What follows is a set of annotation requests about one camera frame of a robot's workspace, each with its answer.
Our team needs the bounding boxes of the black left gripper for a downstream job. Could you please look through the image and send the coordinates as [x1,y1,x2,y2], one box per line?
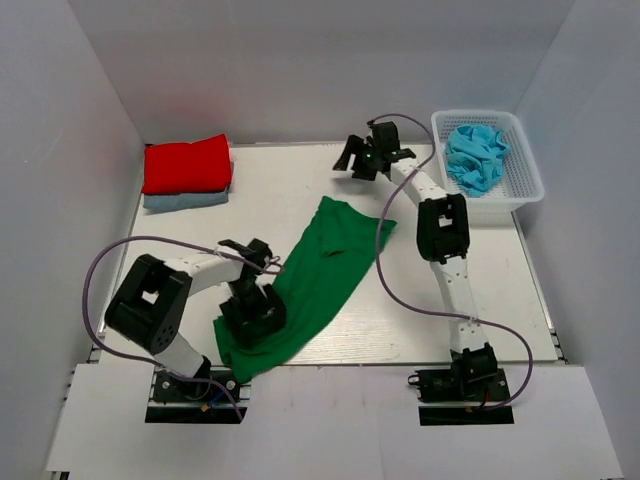
[221,279,286,344]

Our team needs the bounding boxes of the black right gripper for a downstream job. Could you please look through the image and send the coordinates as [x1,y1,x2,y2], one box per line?
[333,135,381,182]

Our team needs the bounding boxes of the white perforated plastic basket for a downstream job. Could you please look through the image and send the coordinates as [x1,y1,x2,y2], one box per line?
[431,109,544,215]

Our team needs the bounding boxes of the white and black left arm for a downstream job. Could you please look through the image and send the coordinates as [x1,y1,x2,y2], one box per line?
[105,251,286,399]

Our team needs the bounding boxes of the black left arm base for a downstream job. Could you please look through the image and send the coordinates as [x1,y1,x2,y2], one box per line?
[145,369,250,425]

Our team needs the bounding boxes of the folded red t-shirt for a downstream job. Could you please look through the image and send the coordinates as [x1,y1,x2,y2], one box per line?
[142,134,232,195]

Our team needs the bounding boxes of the crumpled cyan t-shirt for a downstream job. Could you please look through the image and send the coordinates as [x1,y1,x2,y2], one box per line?
[445,124,511,198]

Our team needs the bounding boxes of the folded light blue t-shirt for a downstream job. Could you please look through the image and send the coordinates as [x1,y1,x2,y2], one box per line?
[143,190,229,213]

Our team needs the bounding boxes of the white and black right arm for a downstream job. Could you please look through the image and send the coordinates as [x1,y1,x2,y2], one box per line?
[333,135,497,399]

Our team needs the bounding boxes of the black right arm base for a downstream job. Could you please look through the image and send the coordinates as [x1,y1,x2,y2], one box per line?
[407,369,515,427]

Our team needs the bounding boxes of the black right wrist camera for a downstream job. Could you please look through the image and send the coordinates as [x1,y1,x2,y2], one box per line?
[367,120,416,163]

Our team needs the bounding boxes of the green t-shirt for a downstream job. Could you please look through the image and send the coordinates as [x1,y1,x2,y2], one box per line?
[213,196,397,383]

